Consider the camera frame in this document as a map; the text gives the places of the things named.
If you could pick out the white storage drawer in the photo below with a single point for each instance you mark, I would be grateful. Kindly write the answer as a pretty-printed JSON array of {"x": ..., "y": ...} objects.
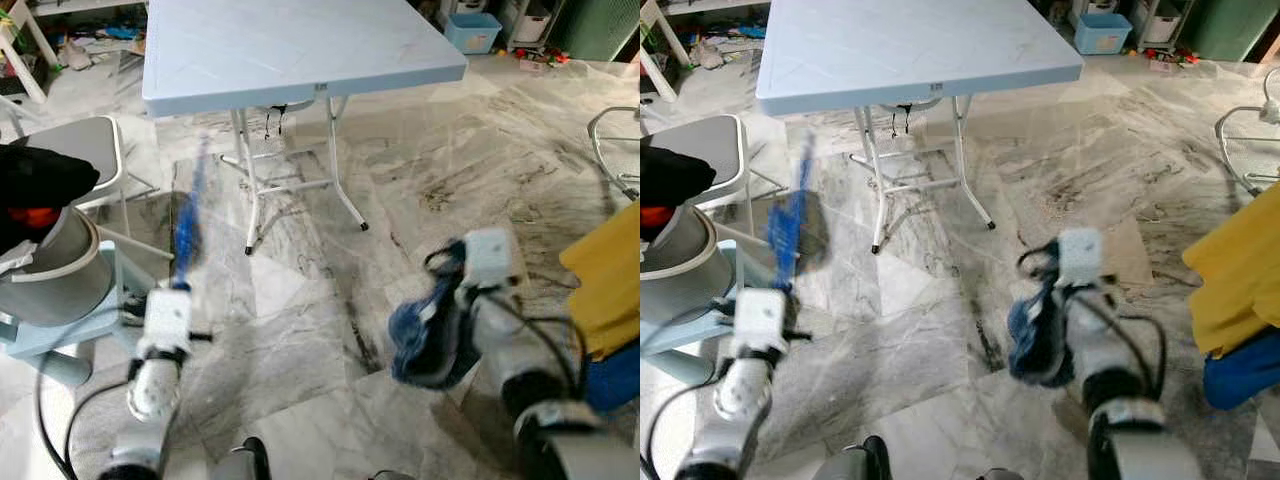
[
  {"x": 1160, "y": 25},
  {"x": 530, "y": 25}
]

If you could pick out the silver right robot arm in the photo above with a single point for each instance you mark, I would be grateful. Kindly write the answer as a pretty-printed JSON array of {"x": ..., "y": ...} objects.
[
  {"x": 1110, "y": 350},
  {"x": 510, "y": 340}
]

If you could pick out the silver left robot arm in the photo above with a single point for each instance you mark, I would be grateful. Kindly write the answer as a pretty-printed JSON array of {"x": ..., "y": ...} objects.
[
  {"x": 155, "y": 390},
  {"x": 740, "y": 395}
]

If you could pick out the colourful floor toys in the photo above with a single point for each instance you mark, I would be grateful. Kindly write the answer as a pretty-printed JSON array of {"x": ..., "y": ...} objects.
[
  {"x": 1165, "y": 60},
  {"x": 540, "y": 60}
]

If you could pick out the blue plaid shirt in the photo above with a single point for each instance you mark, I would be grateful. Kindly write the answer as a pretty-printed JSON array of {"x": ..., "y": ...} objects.
[
  {"x": 430, "y": 340},
  {"x": 1035, "y": 345}
]

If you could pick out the yellow polo shirt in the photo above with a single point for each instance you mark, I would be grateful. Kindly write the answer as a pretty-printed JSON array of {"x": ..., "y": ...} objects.
[
  {"x": 1240, "y": 270},
  {"x": 610, "y": 280}
]

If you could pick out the blue plastic basket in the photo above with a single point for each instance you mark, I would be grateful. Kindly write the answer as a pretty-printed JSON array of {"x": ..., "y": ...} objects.
[
  {"x": 472, "y": 35},
  {"x": 1102, "y": 35}
]

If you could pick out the orange garment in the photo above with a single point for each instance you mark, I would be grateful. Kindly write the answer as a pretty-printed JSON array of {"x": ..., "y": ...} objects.
[
  {"x": 38, "y": 217},
  {"x": 655, "y": 217}
]

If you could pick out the green cabinet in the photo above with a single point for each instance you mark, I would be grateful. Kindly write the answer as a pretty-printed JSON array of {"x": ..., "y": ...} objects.
[
  {"x": 1230, "y": 25},
  {"x": 600, "y": 25}
]

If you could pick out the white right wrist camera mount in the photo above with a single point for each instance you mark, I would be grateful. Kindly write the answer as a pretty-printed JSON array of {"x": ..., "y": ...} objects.
[
  {"x": 1080, "y": 255},
  {"x": 490, "y": 258}
]

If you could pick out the white laundry basket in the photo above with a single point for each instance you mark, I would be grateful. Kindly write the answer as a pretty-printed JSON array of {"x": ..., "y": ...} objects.
[
  {"x": 690, "y": 280},
  {"x": 60, "y": 280}
]

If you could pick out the light blue plastic stool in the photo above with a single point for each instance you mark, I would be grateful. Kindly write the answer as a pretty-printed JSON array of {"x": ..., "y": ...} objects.
[
  {"x": 670, "y": 335},
  {"x": 50, "y": 340}
]

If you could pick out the black knit garment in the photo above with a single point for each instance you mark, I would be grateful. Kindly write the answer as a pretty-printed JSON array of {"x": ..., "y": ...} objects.
[
  {"x": 40, "y": 180},
  {"x": 670, "y": 180}
]

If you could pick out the grey folding chair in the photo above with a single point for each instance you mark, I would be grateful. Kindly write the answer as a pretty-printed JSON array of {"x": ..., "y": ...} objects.
[
  {"x": 90, "y": 150},
  {"x": 715, "y": 150}
]

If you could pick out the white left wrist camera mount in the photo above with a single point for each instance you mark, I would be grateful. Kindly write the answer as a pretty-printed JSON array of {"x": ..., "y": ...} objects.
[
  {"x": 165, "y": 320},
  {"x": 758, "y": 320}
]

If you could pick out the white garment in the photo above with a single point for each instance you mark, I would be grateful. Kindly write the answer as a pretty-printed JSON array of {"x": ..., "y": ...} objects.
[{"x": 15, "y": 260}]

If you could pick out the white shelf rack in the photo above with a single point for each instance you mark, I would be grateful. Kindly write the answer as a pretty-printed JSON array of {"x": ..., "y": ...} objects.
[
  {"x": 30, "y": 60},
  {"x": 655, "y": 75}
]

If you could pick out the light blue folding table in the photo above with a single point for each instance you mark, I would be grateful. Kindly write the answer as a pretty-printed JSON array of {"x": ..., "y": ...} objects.
[
  {"x": 920, "y": 45},
  {"x": 300, "y": 45}
]

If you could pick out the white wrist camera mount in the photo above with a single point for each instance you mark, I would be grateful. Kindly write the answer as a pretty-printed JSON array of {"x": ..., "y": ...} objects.
[
  {"x": 1080, "y": 255},
  {"x": 490, "y": 258},
  {"x": 758, "y": 320},
  {"x": 165, "y": 320}
]

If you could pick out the robot right leg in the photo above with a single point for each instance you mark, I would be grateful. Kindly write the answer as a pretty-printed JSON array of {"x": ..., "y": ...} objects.
[
  {"x": 1000, "y": 476},
  {"x": 390, "y": 476}
]

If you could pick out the white tubular fan stand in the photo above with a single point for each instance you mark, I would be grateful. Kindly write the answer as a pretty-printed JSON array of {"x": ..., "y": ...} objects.
[
  {"x": 1270, "y": 110},
  {"x": 591, "y": 135}
]

